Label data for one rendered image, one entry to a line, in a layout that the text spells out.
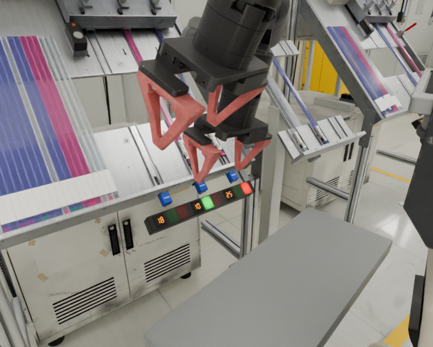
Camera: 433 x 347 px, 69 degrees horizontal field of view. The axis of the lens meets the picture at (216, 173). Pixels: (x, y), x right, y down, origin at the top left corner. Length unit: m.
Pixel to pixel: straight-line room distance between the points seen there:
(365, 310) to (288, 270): 0.87
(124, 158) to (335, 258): 0.57
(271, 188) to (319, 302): 0.71
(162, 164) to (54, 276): 0.58
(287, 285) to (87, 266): 0.76
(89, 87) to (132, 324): 1.87
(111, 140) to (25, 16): 0.44
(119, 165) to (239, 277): 0.40
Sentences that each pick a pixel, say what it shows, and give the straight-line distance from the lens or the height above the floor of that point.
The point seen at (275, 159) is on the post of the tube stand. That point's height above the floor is 0.61.
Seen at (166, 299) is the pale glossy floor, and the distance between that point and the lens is 1.51.
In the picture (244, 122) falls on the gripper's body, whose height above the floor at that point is 0.97.
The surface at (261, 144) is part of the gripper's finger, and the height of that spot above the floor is 0.93.
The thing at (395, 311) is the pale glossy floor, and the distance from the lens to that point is 1.64.
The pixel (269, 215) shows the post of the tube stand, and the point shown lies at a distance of 1.40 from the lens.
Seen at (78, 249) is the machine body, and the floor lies 0.41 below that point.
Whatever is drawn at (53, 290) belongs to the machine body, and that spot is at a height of 0.28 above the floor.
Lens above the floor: 1.11
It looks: 26 degrees down
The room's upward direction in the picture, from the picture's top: straight up
